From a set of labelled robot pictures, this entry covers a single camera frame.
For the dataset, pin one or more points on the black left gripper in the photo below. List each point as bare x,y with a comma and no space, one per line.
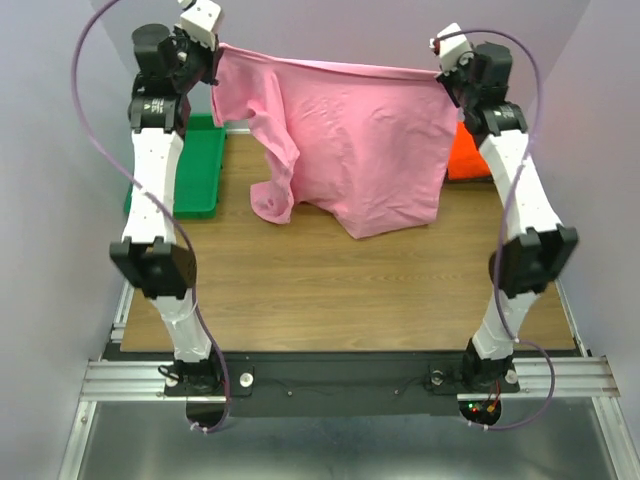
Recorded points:
209,56

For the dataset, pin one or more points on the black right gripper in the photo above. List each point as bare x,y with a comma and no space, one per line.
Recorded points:
467,61

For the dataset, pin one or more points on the pink t shirt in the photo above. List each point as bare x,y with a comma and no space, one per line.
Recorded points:
368,144

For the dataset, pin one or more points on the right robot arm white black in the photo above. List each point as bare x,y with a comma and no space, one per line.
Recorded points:
534,245

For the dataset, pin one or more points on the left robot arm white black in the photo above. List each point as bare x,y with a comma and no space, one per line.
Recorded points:
148,253

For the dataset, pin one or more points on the folded orange t shirt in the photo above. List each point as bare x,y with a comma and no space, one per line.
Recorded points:
465,162

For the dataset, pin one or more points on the green plastic tray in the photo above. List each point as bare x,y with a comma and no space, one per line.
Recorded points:
199,169

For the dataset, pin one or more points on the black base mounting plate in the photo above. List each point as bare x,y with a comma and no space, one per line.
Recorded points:
270,402

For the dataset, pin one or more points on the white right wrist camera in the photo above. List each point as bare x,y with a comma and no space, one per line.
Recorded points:
450,45

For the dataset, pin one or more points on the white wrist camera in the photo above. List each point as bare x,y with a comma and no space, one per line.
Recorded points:
200,20
450,45

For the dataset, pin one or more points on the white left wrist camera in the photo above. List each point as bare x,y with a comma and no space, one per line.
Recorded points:
200,20

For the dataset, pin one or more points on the aluminium frame rail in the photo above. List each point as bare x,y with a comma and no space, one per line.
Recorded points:
589,377

